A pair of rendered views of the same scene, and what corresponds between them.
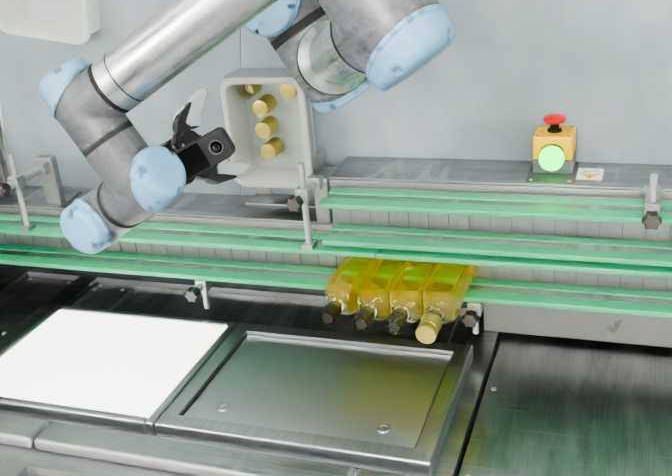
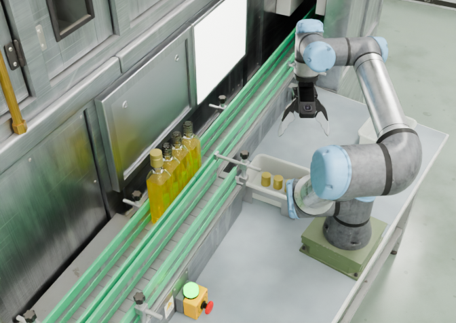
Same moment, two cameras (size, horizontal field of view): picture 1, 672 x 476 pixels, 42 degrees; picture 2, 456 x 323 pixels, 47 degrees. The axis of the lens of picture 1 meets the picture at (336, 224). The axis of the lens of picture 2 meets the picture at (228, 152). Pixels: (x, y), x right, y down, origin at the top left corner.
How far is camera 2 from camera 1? 0.62 m
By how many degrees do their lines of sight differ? 23
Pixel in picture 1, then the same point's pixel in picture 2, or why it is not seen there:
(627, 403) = (43, 234)
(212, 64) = not seen: hidden behind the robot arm
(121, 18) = not seen: hidden behind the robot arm
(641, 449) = (25, 210)
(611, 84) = not seen: outside the picture
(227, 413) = (174, 56)
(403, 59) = (331, 155)
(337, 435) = (137, 83)
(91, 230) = (309, 24)
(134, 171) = (329, 46)
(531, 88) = (230, 309)
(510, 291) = (134, 228)
